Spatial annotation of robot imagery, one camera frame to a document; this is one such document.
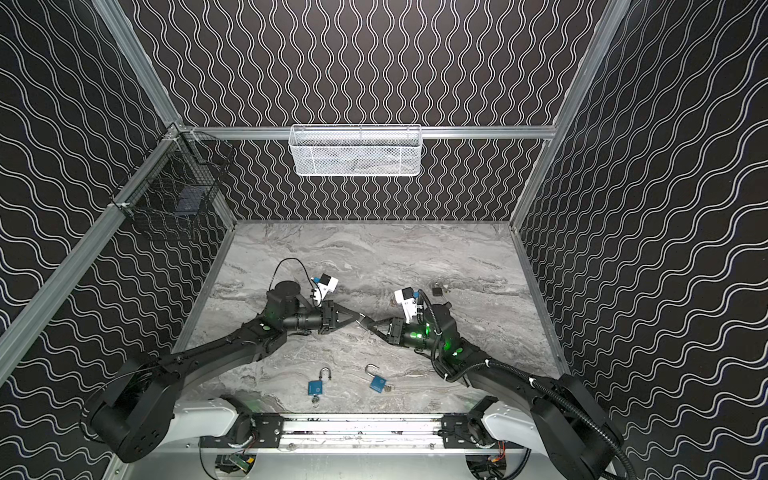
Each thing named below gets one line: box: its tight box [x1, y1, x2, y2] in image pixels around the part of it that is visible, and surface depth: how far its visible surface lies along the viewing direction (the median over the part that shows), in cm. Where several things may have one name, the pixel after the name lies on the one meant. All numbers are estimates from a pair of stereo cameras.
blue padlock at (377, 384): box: [364, 363, 395, 394], surface depth 83 cm
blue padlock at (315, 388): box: [308, 366, 332, 404], surface depth 83 cm
